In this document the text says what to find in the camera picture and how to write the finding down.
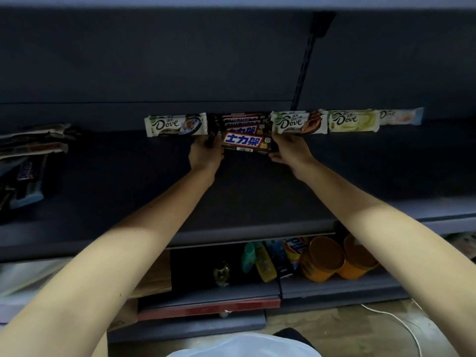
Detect person's left hand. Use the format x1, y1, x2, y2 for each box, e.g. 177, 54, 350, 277
187, 134, 226, 182

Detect person's right hand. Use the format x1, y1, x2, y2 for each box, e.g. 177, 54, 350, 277
268, 132, 317, 181

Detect Dove bar blue white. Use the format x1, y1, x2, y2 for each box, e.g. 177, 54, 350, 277
144, 112, 208, 138

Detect Dove bar yellow green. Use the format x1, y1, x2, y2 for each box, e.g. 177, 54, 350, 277
328, 109, 381, 133

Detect Dove bar light blue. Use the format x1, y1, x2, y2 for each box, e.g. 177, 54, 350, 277
377, 107, 424, 126

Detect dark grey metal shelf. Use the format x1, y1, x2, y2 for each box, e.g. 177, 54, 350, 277
0, 0, 476, 345

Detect pile of mixed chocolate bars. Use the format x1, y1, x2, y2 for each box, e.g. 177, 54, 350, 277
0, 123, 81, 220

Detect person's left forearm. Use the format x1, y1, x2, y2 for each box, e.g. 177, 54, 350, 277
0, 169, 218, 357

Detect person's right forearm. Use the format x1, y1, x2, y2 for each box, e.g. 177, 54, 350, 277
297, 159, 476, 357

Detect person's black trousers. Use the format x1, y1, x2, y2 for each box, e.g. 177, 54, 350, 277
272, 327, 317, 350

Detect orange blue detergent bag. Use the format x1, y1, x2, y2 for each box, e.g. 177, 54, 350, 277
283, 237, 309, 270

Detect orange plastic tub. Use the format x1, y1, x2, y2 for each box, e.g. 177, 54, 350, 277
299, 236, 346, 283
336, 235, 380, 281

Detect teal plastic bottle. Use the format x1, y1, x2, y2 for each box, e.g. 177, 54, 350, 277
240, 242, 256, 274

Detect dark blue carton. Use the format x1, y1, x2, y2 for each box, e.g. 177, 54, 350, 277
266, 239, 295, 279

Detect yellow plastic bottle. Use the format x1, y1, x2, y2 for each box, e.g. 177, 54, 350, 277
254, 242, 278, 283

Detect clear plastic container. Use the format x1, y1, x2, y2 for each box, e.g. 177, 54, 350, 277
444, 232, 476, 259

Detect white cable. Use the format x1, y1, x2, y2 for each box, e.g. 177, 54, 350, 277
360, 302, 423, 357

